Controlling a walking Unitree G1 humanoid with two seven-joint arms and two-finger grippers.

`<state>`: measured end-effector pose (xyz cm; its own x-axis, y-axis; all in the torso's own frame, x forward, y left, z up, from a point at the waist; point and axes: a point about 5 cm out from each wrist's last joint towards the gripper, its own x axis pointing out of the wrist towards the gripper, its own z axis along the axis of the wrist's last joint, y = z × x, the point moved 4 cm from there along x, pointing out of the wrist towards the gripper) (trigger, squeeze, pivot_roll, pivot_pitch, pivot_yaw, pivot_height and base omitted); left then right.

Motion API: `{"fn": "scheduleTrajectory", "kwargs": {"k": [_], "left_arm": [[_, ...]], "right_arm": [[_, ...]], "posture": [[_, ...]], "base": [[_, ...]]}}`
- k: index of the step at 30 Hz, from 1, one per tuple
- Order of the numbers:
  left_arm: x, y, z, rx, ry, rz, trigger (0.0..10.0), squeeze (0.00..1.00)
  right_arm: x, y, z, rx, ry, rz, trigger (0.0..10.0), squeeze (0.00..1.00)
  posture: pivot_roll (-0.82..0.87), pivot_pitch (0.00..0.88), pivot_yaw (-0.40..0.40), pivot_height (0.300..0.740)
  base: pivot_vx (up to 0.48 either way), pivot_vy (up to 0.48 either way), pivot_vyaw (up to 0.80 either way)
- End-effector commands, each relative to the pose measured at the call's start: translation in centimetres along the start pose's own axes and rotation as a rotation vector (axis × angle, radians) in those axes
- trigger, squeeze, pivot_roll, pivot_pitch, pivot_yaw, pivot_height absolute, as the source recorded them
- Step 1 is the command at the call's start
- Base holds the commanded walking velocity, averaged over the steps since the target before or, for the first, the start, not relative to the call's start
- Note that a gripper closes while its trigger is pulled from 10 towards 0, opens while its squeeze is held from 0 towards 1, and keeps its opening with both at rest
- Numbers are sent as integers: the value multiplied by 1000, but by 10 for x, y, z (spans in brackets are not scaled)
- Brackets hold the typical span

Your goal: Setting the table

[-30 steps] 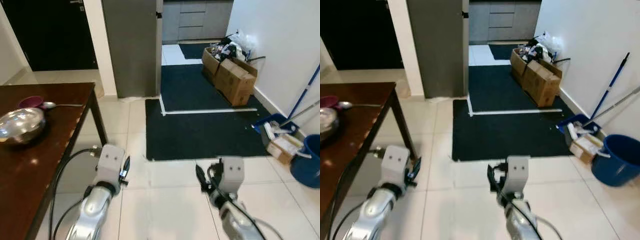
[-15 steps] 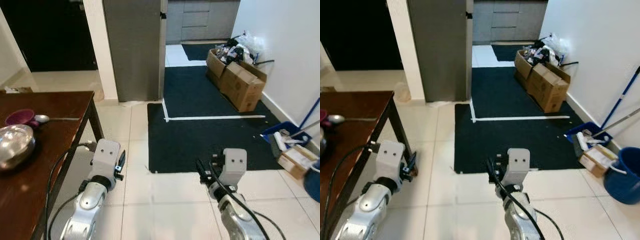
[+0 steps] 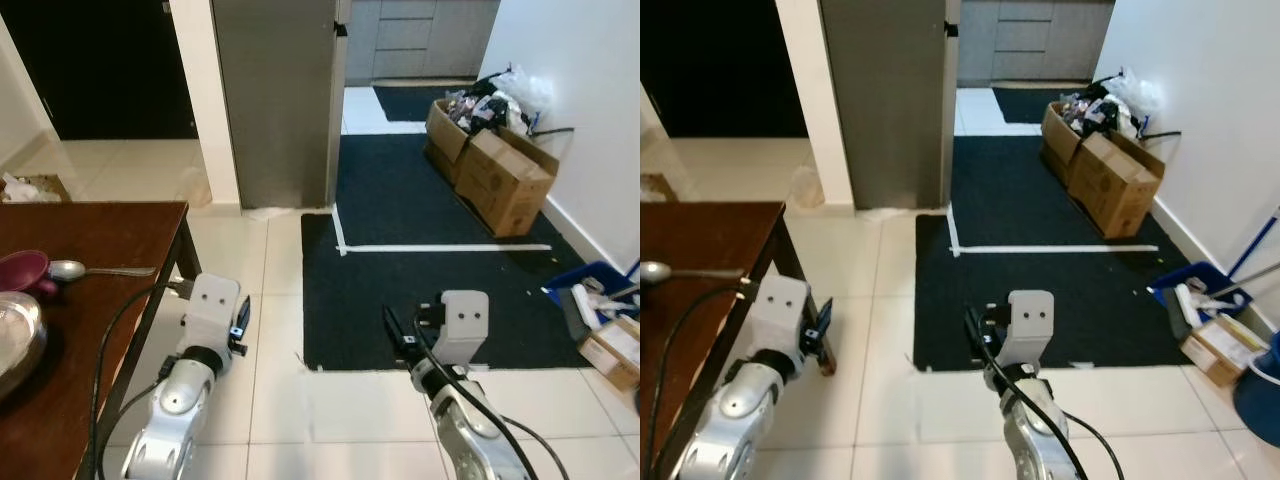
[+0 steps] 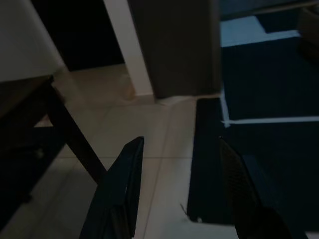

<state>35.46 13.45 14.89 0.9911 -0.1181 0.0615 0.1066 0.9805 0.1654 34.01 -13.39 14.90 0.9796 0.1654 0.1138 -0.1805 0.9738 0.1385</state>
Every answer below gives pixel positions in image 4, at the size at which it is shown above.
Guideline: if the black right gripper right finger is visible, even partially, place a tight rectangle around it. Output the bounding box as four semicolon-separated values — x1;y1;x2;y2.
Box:
218;136;293;239

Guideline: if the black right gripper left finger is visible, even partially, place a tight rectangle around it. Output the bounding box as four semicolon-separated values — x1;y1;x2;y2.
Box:
79;136;145;239

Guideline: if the white tape strip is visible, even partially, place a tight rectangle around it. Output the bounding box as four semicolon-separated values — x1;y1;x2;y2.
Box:
219;96;231;128
221;116;319;128

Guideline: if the dark wooden table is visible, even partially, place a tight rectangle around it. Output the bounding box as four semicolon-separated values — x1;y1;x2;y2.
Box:
0;74;108;226

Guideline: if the dark blue floor mat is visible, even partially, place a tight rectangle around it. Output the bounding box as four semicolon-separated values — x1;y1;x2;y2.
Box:
186;14;319;234

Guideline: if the dark brown cabinet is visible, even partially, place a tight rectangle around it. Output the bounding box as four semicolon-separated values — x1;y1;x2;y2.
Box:
126;0;223;100

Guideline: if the white door frame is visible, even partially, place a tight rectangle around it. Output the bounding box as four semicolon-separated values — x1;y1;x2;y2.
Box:
103;0;153;97

